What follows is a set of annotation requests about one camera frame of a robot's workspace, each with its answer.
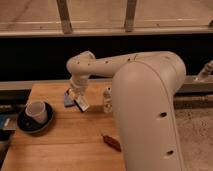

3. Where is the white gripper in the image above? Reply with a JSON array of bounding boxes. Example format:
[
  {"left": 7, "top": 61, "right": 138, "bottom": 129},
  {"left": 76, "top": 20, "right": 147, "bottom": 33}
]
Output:
[{"left": 68, "top": 77, "right": 88, "bottom": 103}]

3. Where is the red white eraser box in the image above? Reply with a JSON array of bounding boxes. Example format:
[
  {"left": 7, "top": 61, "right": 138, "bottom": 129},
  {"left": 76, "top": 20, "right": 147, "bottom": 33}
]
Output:
[{"left": 75, "top": 95, "right": 90, "bottom": 112}]

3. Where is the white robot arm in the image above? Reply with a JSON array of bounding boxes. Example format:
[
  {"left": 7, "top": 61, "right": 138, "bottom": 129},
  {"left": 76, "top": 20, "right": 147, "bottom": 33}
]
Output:
[{"left": 66, "top": 51, "right": 186, "bottom": 171}]

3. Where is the blue sponge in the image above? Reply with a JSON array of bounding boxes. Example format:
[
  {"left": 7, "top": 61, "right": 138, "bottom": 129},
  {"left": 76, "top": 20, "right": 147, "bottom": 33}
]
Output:
[{"left": 64, "top": 93, "right": 75, "bottom": 107}]

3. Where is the white plastic cup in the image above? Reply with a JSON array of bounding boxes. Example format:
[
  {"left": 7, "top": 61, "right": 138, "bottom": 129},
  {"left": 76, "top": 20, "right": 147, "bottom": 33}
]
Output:
[{"left": 25, "top": 101, "right": 47, "bottom": 124}]

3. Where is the black round plate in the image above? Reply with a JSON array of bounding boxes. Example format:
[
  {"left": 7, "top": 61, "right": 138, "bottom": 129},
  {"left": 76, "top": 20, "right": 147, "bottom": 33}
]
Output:
[{"left": 17, "top": 103, "right": 54, "bottom": 134}]

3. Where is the blue object at left edge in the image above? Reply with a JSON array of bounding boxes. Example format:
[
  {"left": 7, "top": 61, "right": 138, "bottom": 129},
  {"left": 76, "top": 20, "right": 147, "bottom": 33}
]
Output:
[{"left": 0, "top": 115, "right": 10, "bottom": 130}]

